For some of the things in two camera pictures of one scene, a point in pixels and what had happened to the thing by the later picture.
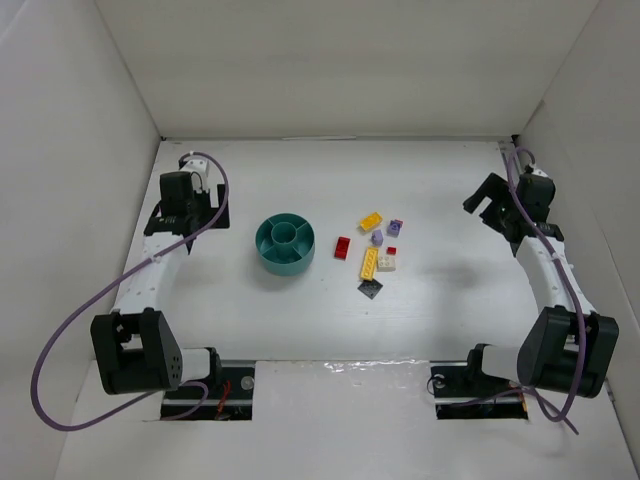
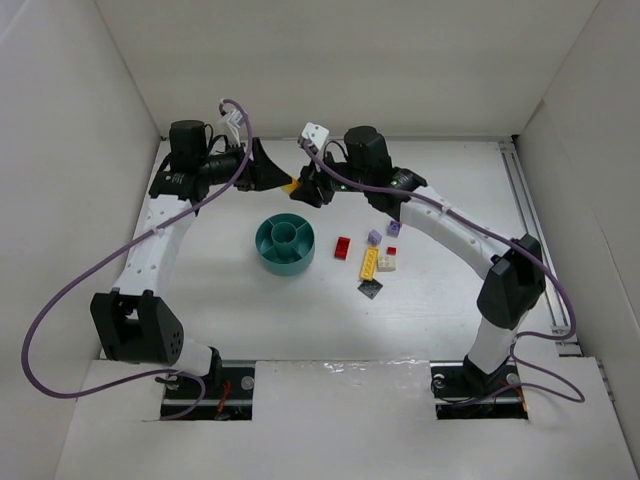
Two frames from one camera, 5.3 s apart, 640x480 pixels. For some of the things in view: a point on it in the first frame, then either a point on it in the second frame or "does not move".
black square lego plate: (370, 288) does not move
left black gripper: (212, 215) → (255, 166)
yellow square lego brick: (371, 221) → (290, 187)
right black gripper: (489, 195) → (319, 181)
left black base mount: (228, 397) does not move
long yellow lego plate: (369, 264) does not move
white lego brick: (386, 263) does not move
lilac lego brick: (377, 237) does not move
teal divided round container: (285, 244) does not move
